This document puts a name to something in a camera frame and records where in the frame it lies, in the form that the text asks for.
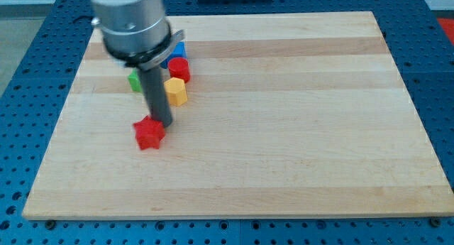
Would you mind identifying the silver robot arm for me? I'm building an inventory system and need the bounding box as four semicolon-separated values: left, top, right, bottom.
90;0;184;127

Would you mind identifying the wooden board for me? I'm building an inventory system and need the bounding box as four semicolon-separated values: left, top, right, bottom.
23;11;453;220

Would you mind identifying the green block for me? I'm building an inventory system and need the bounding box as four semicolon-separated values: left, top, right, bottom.
128;69;143;93

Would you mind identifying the red cylinder block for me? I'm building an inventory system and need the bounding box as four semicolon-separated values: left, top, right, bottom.
167;57;191;83

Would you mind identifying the red star block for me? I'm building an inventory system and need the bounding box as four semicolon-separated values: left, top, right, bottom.
133;116;165;151

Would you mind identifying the yellow hexagon block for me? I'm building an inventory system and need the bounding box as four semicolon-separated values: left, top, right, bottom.
164;77;188;107

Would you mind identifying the blue block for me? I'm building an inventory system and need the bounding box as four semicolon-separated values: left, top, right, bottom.
160;42;187;69

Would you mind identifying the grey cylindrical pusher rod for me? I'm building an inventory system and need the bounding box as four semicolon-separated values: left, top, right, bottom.
138;66;173;128

